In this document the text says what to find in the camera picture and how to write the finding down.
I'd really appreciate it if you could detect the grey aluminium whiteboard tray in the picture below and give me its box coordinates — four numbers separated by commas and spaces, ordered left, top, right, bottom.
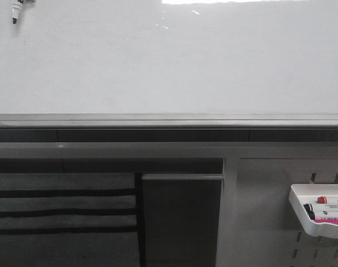
0, 113, 338, 128

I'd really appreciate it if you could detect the white black-tipped whiteboard marker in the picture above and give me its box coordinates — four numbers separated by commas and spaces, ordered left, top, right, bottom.
11, 0, 24, 24

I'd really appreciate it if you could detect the white metal pegboard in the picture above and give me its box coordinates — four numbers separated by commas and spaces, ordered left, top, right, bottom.
216, 159, 338, 266

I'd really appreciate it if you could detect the lower black-capped white marker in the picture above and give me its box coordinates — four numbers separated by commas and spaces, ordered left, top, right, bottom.
307, 211, 338, 220

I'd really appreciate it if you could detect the white plastic marker bin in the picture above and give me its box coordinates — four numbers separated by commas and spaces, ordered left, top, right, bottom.
289, 184, 338, 239

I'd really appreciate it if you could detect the black-capped white marker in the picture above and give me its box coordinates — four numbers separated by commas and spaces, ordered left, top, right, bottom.
303, 203, 338, 212
307, 211, 338, 220

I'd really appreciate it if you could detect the red-capped white marker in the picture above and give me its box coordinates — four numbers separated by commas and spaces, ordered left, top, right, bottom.
317, 196, 338, 205

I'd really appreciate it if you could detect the upper black-capped white marker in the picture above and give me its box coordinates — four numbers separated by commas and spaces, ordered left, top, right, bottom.
303, 203, 338, 212

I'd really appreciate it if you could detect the dark grey panel board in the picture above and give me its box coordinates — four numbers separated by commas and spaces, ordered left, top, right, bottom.
143, 174, 223, 266

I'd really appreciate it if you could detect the white whiteboard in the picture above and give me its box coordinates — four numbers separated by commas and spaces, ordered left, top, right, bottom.
0, 1, 338, 114

